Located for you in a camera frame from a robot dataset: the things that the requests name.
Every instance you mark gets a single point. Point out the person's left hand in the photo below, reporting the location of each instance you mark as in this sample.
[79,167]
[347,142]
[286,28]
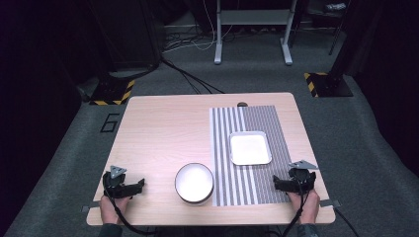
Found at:
[112,209]

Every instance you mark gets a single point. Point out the grey tape strip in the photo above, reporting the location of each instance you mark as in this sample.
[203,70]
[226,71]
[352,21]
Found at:
[89,207]
[329,203]

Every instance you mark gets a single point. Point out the white metal desk frame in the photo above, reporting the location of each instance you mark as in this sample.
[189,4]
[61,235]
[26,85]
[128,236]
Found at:
[252,16]

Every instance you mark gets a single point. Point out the black stand column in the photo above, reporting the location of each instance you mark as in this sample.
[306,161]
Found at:
[349,39]

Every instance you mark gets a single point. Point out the dark table grommet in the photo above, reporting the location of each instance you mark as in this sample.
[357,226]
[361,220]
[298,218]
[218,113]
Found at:
[242,104]

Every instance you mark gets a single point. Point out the person's right hand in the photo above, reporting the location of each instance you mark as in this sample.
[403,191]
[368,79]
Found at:
[308,207]

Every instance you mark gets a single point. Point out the white square plate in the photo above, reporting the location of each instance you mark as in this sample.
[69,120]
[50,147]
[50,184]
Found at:
[250,148]

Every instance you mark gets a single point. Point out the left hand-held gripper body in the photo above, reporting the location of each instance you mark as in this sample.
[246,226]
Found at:
[115,184]

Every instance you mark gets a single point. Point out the grey striped placemat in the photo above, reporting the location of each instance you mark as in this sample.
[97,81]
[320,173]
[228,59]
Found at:
[263,118]

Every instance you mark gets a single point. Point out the hazard-striped black base plate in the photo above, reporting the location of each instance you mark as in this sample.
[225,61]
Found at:
[112,92]
[329,85]

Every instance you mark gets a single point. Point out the black cabinet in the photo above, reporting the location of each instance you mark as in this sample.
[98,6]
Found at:
[128,33]

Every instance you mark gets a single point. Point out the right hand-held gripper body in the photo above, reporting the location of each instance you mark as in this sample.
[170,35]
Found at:
[302,179]

